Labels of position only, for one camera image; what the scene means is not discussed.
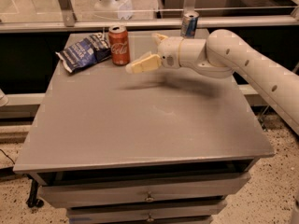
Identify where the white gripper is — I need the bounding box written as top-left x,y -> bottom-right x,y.
125,33 -> 183,74

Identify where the red coke can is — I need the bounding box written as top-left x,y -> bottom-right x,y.
108,25 -> 130,65

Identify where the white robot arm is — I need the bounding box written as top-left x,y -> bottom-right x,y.
126,29 -> 299,133

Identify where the blue silver energy drink can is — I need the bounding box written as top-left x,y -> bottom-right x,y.
180,11 -> 199,38

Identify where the blue chip bag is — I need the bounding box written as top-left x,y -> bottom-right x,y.
57,33 -> 111,74

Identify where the metal railing bar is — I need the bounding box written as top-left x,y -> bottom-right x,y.
0,15 -> 299,34

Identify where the grey drawer cabinet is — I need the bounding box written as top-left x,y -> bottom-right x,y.
12,28 -> 277,224

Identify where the metal drawer knob upper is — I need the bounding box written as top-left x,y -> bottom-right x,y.
145,191 -> 154,203

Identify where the metal drawer knob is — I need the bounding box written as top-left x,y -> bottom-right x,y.
146,213 -> 155,223
145,191 -> 154,203

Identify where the top grey drawer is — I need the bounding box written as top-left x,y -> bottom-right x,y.
39,172 -> 250,208

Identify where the grey drawer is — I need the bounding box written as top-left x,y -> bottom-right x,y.
39,172 -> 250,208
67,200 -> 227,224

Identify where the white object at left edge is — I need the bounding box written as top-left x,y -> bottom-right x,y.
0,89 -> 8,107

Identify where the metal drawer knob lower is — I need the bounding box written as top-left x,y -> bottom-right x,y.
146,213 -> 155,223

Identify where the black caster leg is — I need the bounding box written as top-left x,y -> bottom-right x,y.
26,178 -> 44,208

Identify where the white pedestal base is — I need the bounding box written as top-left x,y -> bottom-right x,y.
93,0 -> 133,20

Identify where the black floor cable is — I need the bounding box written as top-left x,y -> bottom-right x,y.
0,147 -> 17,166

